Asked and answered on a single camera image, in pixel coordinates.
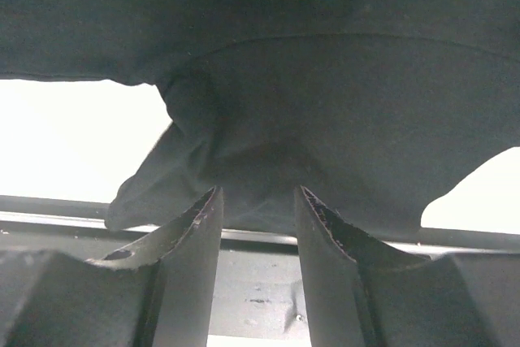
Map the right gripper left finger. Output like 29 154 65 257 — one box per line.
1 187 223 346

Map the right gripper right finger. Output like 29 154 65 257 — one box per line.
294 187 519 346

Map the black t-shirt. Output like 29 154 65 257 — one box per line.
1 0 519 236

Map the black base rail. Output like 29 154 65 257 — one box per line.
0 194 520 340

